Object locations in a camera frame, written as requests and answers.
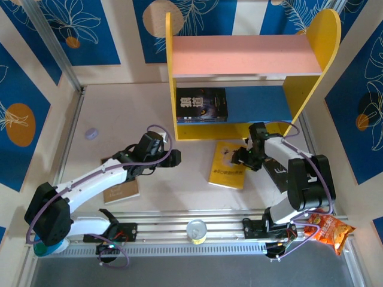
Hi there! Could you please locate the yellow book with cartoon boy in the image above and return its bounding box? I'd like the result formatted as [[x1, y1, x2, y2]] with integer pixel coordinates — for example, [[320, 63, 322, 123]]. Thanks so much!
[[208, 141, 250, 191]]

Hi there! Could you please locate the black book with wolf eye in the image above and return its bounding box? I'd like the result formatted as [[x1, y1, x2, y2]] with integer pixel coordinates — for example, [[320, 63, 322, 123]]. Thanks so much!
[[175, 87, 229, 120]]

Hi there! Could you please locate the brown book with scroll picture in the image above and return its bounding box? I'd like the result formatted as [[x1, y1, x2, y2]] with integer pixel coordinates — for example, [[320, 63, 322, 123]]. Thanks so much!
[[101, 157, 141, 205]]

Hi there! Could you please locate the yellow pink blue shelf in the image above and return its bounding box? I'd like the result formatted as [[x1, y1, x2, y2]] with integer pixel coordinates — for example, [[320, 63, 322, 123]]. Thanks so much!
[[165, 8, 342, 142]]

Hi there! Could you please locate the silver yellow drink can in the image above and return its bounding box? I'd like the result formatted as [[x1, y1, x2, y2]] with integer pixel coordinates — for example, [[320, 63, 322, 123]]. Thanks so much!
[[186, 219, 208, 245]]

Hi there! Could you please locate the small black controller board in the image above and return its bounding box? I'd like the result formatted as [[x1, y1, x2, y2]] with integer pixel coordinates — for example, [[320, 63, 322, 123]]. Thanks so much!
[[265, 241, 287, 260], [95, 242, 120, 264]]

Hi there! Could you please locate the orange snack bag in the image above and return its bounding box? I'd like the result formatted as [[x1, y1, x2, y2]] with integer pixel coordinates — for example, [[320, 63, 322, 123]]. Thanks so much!
[[303, 209, 357, 257]]

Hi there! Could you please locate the blue plastic lidded cup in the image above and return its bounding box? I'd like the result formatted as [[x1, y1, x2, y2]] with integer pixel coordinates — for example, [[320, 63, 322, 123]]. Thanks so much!
[[32, 237, 70, 258]]

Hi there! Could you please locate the aluminium mounting rail frame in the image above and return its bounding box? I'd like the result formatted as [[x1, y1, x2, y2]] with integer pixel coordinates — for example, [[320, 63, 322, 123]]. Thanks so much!
[[25, 210, 355, 258]]

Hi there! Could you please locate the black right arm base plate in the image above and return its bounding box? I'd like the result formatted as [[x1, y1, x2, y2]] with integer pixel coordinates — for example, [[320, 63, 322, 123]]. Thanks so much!
[[242, 218, 297, 240]]

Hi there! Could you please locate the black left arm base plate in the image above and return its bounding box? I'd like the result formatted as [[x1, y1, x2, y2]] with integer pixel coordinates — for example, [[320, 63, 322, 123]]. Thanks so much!
[[83, 222, 138, 243]]

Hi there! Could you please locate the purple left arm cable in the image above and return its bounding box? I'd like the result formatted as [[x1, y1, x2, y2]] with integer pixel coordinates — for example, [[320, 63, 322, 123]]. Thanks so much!
[[25, 124, 174, 269]]

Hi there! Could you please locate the aluminium frame post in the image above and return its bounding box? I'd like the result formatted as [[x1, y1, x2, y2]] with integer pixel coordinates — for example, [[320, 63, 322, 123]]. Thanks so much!
[[22, 0, 84, 94]]

